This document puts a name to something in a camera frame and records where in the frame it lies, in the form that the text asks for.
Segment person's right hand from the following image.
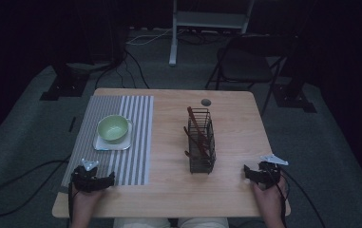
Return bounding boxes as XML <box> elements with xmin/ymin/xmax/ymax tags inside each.
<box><xmin>252</xmin><ymin>176</ymin><xmax>288</xmax><ymax>211</ymax></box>

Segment grey white striped placemat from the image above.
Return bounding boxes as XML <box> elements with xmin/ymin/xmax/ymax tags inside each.
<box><xmin>61</xmin><ymin>94</ymin><xmax>155</xmax><ymax>188</ymax></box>

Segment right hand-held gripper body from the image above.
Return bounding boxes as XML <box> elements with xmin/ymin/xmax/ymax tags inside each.
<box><xmin>254</xmin><ymin>153</ymin><xmax>290</xmax><ymax>190</ymax></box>

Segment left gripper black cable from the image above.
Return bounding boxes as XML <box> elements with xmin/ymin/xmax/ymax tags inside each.
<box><xmin>0</xmin><ymin>158</ymin><xmax>75</xmax><ymax>228</ymax></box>

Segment long brown chopstick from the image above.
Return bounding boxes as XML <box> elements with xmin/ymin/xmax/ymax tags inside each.
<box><xmin>186</xmin><ymin>105</ymin><xmax>212</xmax><ymax>159</ymax></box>

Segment small black strip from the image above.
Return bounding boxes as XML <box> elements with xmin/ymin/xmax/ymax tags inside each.
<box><xmin>67</xmin><ymin>116</ymin><xmax>77</xmax><ymax>133</ymax></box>

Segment white metal stand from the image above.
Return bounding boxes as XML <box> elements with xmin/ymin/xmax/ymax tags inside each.
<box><xmin>168</xmin><ymin>0</ymin><xmax>256</xmax><ymax>67</ymax></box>

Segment black floor cables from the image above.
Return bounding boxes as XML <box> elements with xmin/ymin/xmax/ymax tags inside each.
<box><xmin>93</xmin><ymin>48</ymin><xmax>151</xmax><ymax>90</ymax></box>

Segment person's left hand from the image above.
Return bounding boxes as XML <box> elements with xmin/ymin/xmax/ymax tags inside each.
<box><xmin>72</xmin><ymin>185</ymin><xmax>105</xmax><ymax>207</ymax></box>

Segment white floor cable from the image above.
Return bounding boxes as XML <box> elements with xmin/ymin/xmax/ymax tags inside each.
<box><xmin>125</xmin><ymin>28</ymin><xmax>186</xmax><ymax>47</ymax></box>

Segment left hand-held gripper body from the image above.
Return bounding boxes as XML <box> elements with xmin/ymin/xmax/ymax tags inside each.
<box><xmin>70</xmin><ymin>158</ymin><xmax>110</xmax><ymax>194</ymax></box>

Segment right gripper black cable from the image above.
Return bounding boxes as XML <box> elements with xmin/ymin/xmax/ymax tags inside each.
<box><xmin>268</xmin><ymin>162</ymin><xmax>329</xmax><ymax>228</ymax></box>

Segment green bowl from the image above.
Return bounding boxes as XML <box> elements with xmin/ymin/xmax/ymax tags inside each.
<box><xmin>96</xmin><ymin>114</ymin><xmax>131</xmax><ymax>143</ymax></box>

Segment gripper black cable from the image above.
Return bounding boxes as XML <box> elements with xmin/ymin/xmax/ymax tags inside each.
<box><xmin>0</xmin><ymin>158</ymin><xmax>75</xmax><ymax>228</ymax></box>
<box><xmin>268</xmin><ymin>162</ymin><xmax>329</xmax><ymax>228</ymax></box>

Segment dark wire basket holder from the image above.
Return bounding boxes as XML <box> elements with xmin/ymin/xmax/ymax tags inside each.
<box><xmin>186</xmin><ymin>107</ymin><xmax>218</xmax><ymax>175</ymax></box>

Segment black folding chair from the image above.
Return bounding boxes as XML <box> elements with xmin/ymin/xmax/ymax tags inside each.
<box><xmin>204</xmin><ymin>33</ymin><xmax>292</xmax><ymax>117</ymax></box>

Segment black stand with base plate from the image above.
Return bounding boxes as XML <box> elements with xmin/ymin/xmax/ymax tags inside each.
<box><xmin>272</xmin><ymin>31</ymin><xmax>317</xmax><ymax>114</ymax></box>
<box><xmin>39</xmin><ymin>0</ymin><xmax>129</xmax><ymax>102</ymax></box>

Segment white square plate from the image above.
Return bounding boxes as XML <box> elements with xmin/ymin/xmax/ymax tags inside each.
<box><xmin>92</xmin><ymin>119</ymin><xmax>134</xmax><ymax>152</ymax></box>

